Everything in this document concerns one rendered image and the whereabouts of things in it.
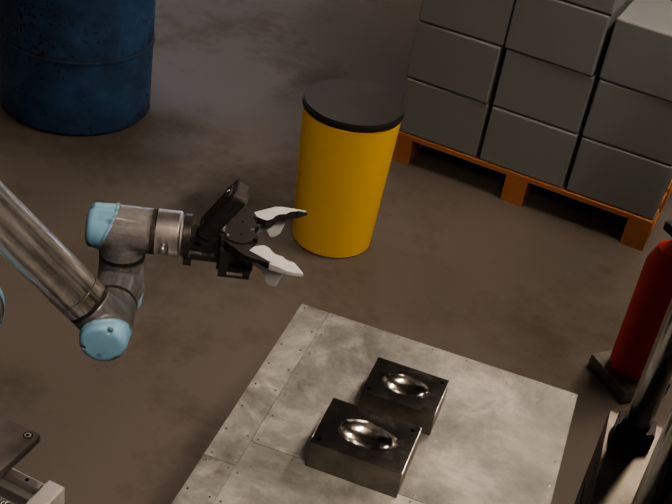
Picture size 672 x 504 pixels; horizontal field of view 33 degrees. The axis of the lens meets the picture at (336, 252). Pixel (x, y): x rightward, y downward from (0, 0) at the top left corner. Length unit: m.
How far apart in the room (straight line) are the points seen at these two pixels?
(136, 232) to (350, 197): 2.45
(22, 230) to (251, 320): 2.36
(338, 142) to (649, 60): 1.30
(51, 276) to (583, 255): 3.31
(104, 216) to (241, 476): 0.73
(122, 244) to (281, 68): 4.01
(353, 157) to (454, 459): 1.87
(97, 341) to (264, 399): 0.80
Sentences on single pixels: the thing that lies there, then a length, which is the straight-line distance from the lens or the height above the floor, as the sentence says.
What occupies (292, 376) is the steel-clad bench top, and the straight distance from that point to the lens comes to 2.55.
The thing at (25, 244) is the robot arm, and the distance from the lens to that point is 1.69.
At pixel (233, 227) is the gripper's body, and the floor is 1.47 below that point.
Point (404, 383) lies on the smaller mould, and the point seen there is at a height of 0.85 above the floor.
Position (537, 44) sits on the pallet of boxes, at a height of 0.73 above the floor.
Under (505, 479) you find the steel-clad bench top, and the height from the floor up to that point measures 0.80.
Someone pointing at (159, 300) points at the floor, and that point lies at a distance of 4.04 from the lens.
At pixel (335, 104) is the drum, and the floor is 0.61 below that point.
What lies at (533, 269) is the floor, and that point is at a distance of 4.57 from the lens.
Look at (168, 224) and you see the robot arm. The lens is 1.80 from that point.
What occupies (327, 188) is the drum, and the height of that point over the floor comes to 0.32.
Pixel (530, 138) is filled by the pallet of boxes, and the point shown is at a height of 0.32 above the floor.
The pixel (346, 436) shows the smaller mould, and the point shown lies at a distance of 2.36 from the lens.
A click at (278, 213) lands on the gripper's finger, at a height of 1.47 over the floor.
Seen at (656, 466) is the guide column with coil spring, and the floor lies 1.09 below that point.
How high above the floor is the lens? 2.47
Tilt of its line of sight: 34 degrees down
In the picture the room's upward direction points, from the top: 10 degrees clockwise
